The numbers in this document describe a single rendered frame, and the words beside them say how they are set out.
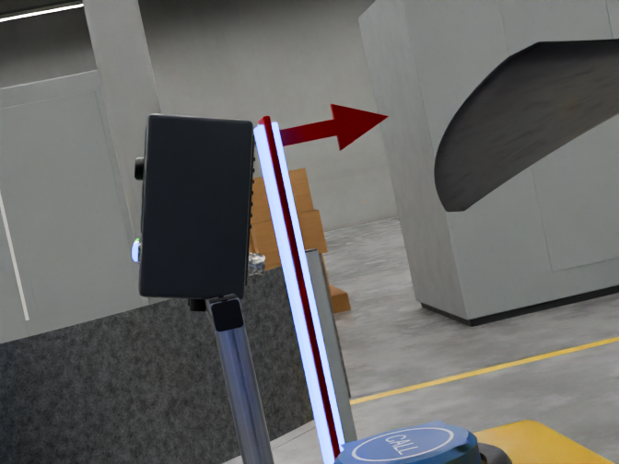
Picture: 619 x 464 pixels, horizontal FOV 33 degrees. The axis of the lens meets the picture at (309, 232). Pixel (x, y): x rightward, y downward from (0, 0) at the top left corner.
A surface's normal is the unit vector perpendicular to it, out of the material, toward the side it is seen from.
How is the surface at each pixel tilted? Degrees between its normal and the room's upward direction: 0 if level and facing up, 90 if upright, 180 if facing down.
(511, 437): 0
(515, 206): 90
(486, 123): 162
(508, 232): 90
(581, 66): 167
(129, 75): 90
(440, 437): 0
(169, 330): 90
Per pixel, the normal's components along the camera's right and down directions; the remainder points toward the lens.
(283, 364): 0.76, -0.12
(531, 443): -0.21, -0.98
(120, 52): 0.14, 0.03
